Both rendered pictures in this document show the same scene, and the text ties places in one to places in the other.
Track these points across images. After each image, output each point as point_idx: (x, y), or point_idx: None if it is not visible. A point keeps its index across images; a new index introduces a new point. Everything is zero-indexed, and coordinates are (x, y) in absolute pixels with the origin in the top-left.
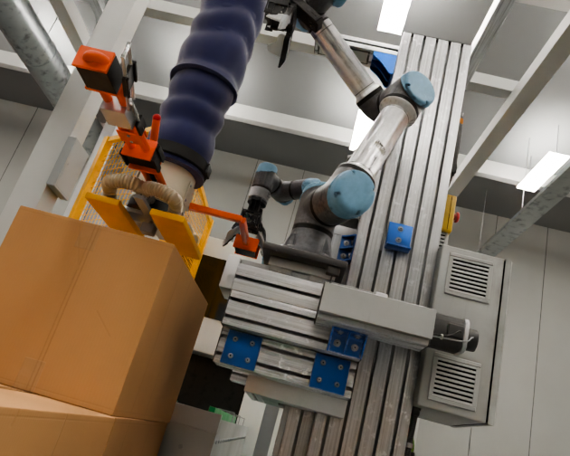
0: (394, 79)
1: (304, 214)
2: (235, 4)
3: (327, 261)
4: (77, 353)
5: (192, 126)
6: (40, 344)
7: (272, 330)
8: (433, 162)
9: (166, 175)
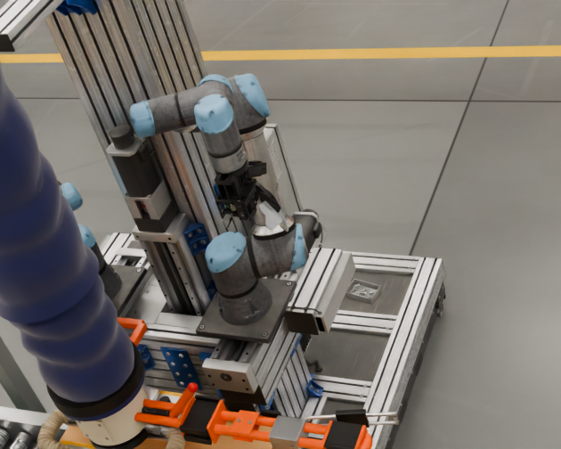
0: (138, 40)
1: (246, 283)
2: (42, 169)
3: (290, 297)
4: None
5: (124, 337)
6: None
7: (282, 366)
8: None
9: (141, 395)
